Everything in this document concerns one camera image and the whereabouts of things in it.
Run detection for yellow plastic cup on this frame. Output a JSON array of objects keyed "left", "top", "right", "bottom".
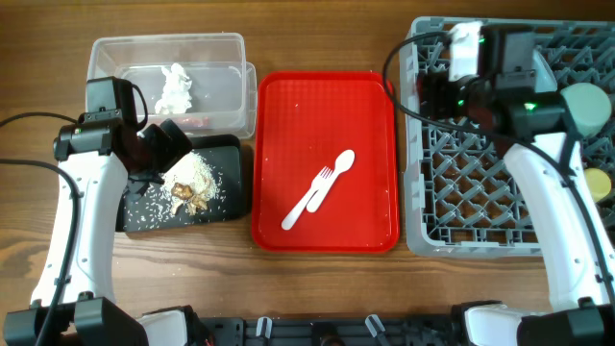
[{"left": 584, "top": 168, "right": 612, "bottom": 203}]

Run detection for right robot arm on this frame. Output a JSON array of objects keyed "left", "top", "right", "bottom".
[{"left": 417, "top": 21, "right": 614, "bottom": 345}]

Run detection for black plastic tray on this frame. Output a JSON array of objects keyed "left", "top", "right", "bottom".
[{"left": 116, "top": 135, "right": 247, "bottom": 233}]

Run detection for grey dishwasher rack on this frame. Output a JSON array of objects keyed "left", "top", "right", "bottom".
[{"left": 399, "top": 16, "right": 614, "bottom": 259}]

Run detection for red serving tray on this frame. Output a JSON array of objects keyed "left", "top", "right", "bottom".
[{"left": 251, "top": 72, "right": 400, "bottom": 254}]

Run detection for white plastic spoon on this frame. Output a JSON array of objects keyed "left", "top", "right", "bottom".
[{"left": 307, "top": 149, "right": 356, "bottom": 212}]

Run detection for rice and food scraps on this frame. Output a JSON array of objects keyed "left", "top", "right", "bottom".
[{"left": 125, "top": 151, "right": 227, "bottom": 231}]

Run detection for mint green bowl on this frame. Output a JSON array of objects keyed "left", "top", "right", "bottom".
[{"left": 560, "top": 83, "right": 612, "bottom": 137}]

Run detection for red snack wrapper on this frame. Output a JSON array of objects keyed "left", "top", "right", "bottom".
[{"left": 178, "top": 117, "right": 209, "bottom": 131}]

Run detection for white tissue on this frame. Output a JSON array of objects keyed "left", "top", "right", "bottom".
[{"left": 155, "top": 62, "right": 192, "bottom": 114}]

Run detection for white plastic fork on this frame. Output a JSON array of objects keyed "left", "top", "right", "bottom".
[{"left": 281, "top": 166, "right": 332, "bottom": 231}]

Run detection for light blue plate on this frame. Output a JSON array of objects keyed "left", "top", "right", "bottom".
[{"left": 532, "top": 50, "right": 558, "bottom": 93}]

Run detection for clear plastic bin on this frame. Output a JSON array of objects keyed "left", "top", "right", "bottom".
[{"left": 86, "top": 33, "right": 258, "bottom": 139}]

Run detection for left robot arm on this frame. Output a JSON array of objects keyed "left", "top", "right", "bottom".
[{"left": 3, "top": 77, "right": 192, "bottom": 345}]

